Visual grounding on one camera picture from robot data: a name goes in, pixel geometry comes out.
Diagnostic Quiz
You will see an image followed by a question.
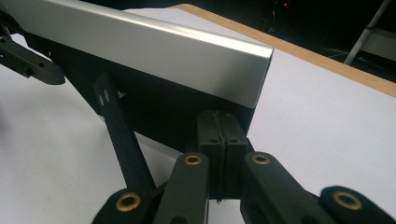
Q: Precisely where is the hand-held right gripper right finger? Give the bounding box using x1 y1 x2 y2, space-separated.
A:
222 110 337 224

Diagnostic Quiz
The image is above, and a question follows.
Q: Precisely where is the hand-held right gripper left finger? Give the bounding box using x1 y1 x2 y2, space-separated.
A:
152 109 225 224

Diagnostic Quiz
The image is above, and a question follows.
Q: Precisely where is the white table sheet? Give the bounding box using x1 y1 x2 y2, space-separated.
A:
0 7 396 224

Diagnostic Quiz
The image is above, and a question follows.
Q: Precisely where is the white metal stand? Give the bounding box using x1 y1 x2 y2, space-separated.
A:
344 0 396 65

